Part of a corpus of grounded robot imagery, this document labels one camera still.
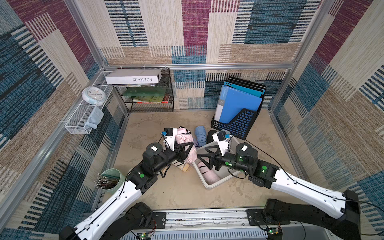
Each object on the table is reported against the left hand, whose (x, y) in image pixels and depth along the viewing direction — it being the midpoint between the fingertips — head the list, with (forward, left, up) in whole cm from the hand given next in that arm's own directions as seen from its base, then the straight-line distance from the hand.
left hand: (190, 142), depth 68 cm
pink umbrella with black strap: (-5, -10, -26) cm, 29 cm away
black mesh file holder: (+22, -31, -16) cm, 42 cm away
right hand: (-5, -5, 0) cm, 7 cm away
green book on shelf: (+38, +28, -2) cm, 47 cm away
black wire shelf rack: (+53, +19, -26) cm, 63 cm away
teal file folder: (+34, -38, +1) cm, 51 cm away
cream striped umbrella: (+1, +4, -26) cm, 26 cm away
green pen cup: (-10, +39, -17) cm, 44 cm away
